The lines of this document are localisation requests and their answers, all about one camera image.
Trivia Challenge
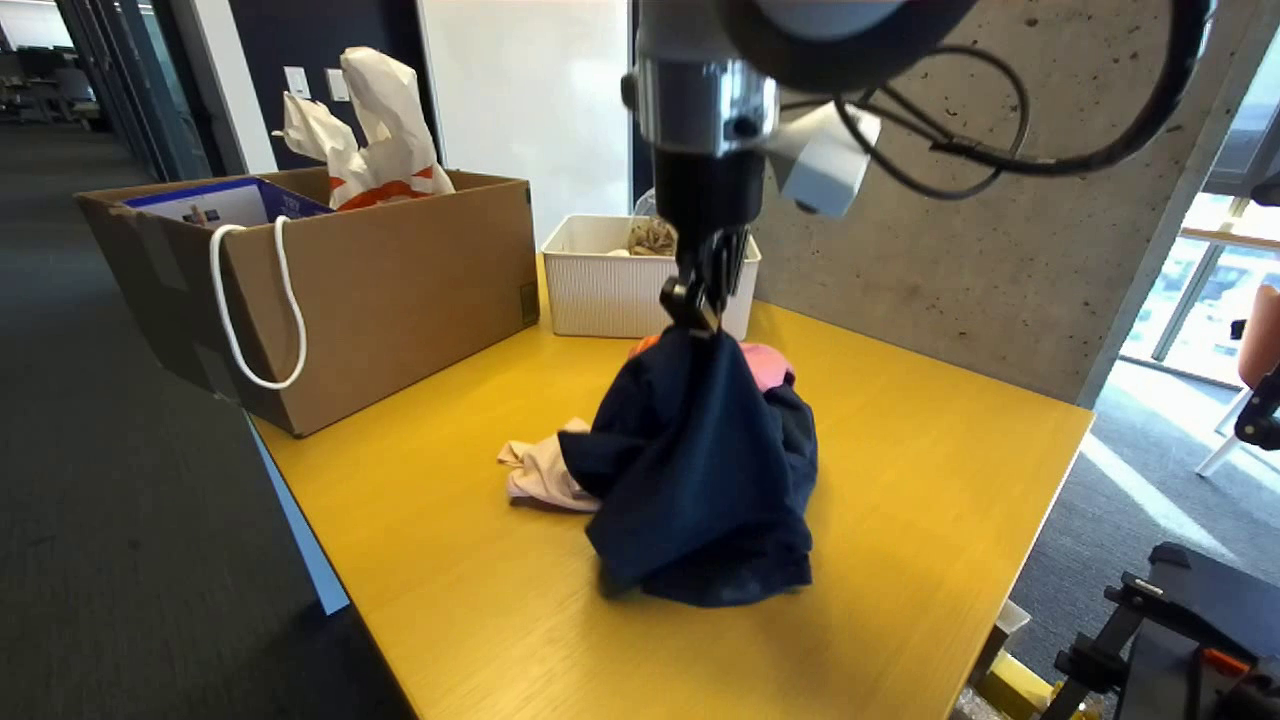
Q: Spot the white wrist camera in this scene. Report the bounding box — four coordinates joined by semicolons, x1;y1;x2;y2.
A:
768;100;889;225

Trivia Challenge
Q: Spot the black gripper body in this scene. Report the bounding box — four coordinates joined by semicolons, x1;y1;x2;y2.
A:
649;142;770;252

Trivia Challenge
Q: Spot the blue white flat box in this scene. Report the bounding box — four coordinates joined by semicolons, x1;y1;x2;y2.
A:
121;181;333;230

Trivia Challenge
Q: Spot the black mount with orange part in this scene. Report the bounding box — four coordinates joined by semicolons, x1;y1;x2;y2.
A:
1048;534;1280;720

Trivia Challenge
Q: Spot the clear bag with brown contents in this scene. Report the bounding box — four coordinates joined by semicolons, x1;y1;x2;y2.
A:
622;191;682;259

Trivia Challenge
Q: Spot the dark navy cloth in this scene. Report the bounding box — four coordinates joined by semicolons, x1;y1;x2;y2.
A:
554;318;819;610

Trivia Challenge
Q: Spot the white rope handle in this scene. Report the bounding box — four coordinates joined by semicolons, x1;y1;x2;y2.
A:
208;212;312;396

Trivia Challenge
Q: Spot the brown cardboard box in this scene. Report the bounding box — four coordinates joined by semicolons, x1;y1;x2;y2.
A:
70;162;543;439

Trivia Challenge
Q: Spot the pink orange striped cloth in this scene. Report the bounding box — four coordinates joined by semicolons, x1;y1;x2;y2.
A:
629;333;798;396

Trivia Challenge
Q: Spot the pale cream cloth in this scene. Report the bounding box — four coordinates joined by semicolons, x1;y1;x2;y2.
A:
494;417;608;521

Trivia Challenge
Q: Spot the white framed chair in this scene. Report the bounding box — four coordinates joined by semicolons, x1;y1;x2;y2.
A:
1193;365;1280;484

